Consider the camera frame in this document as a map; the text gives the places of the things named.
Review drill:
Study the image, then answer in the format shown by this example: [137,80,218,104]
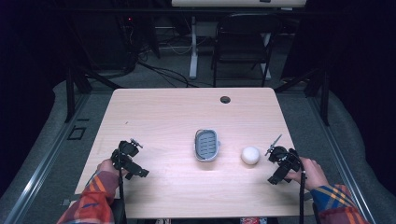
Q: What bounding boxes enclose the dark computer tower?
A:
[116,13,158,64]

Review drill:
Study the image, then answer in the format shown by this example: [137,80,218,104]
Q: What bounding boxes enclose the white round soap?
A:
[240,146,262,166]

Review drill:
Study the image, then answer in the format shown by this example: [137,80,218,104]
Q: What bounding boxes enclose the person's left hand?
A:
[96,158,129,179]

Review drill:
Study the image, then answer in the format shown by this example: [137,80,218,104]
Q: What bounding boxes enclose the white desk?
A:
[170,0,308,80]

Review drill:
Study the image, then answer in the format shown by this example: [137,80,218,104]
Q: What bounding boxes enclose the person's right hand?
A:
[286,157,330,191]

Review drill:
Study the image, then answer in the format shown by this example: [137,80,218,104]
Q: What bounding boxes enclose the black folding chair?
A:
[210,13,283,89]

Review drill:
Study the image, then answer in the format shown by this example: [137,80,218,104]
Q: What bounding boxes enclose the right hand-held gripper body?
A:
[264,133,303,179]

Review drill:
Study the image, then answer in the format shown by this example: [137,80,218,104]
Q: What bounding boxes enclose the grey soap dish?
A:
[193,128,221,163]

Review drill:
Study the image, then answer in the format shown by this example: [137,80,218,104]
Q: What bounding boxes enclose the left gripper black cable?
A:
[117,148,127,224]

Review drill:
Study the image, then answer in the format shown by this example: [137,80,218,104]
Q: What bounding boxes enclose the black floor cables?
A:
[135,57,201,89]

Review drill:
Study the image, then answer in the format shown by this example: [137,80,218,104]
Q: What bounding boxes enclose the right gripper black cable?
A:
[298,167,307,224]

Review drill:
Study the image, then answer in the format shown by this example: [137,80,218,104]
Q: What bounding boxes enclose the metal floor rail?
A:
[2,92,92,224]
[306,92,378,224]

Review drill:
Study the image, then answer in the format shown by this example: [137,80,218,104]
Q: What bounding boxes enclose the black metal stand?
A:
[273,66,332,127]
[63,63,123,124]

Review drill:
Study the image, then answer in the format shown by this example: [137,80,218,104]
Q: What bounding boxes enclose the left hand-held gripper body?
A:
[110,138,145,175]

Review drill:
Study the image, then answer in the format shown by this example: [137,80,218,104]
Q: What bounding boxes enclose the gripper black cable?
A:
[117,148,127,224]
[298,167,307,224]

